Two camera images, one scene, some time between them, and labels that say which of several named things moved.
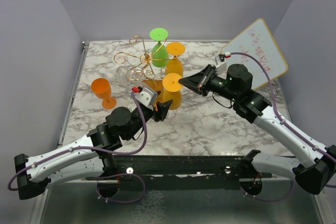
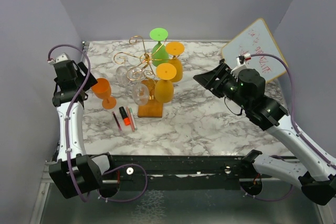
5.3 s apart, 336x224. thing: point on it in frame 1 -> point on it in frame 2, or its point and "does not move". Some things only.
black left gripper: x=163 y=108 -> x=82 y=67
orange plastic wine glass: x=102 y=89 does not move
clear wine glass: x=134 y=74 -> x=122 y=75
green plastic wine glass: x=159 y=57 does not move
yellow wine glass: x=172 y=86 -> x=164 y=89
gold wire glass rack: x=148 y=70 does not move
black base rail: x=180 y=172 does not move
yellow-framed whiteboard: x=257 y=42 does not move
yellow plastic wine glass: x=175 y=65 does not move
